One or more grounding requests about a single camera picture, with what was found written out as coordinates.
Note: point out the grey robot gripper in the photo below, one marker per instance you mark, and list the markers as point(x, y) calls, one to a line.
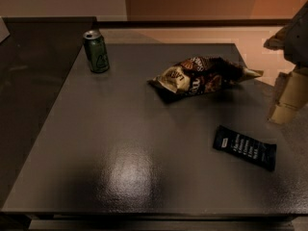
point(298, 40)

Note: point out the dark blue rxbar wrapper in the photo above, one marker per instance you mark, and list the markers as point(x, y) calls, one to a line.
point(256, 152)

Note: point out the green soda can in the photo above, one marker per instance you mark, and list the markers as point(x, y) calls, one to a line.
point(96, 51)

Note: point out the brown gold chips bag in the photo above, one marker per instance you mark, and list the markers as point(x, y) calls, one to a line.
point(199, 75)

